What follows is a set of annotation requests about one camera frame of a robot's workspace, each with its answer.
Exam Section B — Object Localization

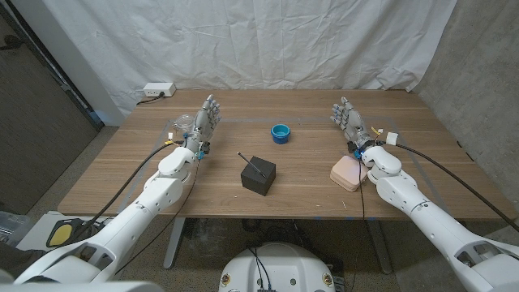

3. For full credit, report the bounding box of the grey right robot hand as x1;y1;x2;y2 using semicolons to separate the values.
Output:
329;96;376;152

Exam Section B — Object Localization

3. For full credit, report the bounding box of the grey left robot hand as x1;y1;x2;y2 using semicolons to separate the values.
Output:
184;94;222;153

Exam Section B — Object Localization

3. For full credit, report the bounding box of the black pen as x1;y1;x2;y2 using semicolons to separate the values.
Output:
237;152;268;178

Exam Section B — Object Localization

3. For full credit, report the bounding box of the small blue bowl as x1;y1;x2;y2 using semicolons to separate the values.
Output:
270;123;292;145

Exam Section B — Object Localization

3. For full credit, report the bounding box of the black cube box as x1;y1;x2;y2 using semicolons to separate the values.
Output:
240;155;277;197

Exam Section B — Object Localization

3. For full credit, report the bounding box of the clear plastic cup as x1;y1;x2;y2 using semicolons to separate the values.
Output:
173;114;196;133

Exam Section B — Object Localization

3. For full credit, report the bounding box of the pink foam pad stack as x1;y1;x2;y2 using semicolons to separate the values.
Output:
329;155;370;193

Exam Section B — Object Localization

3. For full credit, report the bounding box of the white power strip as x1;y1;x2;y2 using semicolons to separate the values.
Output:
143;82;177;98

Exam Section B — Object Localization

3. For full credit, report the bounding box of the white backdrop sheet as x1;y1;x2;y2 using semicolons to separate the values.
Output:
42;0;458;118

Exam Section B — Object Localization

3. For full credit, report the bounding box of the grey table leg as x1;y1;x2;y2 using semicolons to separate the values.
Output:
367;218;393;275
163;217;187;270

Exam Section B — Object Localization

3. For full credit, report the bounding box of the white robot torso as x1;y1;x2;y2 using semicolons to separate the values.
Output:
218;242;337;292

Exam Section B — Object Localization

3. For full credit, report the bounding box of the dark brown door panel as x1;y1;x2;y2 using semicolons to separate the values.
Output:
0;3;105;216

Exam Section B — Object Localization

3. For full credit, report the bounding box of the black yellow foot pedal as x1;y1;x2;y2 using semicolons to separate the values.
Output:
45;217;94;248

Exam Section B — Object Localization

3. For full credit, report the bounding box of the white floor board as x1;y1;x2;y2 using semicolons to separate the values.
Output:
15;210;118;252

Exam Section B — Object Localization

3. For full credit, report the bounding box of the clear plastic bin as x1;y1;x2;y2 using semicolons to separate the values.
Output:
0;210;32;247

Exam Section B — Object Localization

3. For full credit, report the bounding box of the dark trouser leg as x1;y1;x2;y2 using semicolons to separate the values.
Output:
0;242;45;281

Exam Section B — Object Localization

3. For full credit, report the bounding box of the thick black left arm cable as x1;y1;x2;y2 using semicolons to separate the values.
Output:
48;140;187;248

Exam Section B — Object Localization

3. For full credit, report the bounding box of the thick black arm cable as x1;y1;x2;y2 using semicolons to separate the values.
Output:
48;140;187;248
384;131;519;233

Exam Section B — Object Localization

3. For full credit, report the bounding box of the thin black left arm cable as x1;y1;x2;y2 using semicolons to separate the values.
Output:
114;156;202;276

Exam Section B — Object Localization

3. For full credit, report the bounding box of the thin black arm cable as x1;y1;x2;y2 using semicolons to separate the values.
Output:
114;156;202;276
350;158;366;291

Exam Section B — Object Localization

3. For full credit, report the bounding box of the black power strip cord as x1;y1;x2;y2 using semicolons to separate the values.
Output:
135;92;165;106

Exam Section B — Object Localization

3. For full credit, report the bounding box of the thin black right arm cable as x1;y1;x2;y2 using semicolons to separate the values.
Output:
350;158;366;291

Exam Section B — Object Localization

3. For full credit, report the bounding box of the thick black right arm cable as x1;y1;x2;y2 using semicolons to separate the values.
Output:
384;131;519;233

